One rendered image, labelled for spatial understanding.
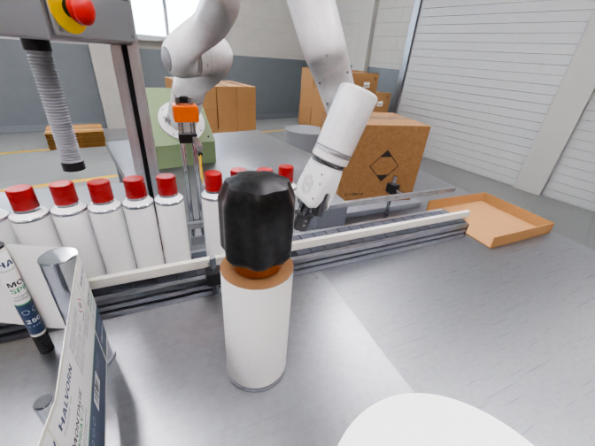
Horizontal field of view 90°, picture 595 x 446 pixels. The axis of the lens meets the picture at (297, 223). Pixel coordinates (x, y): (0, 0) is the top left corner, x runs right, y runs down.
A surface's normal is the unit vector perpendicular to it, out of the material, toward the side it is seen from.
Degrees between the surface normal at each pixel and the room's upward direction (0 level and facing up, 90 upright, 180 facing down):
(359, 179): 90
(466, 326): 0
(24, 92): 90
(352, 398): 0
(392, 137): 90
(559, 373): 0
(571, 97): 90
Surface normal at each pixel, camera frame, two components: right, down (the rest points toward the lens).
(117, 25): 0.98, 0.15
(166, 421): 0.07, -0.87
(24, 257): -0.02, 0.49
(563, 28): -0.81, 0.24
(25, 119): 0.58, 0.43
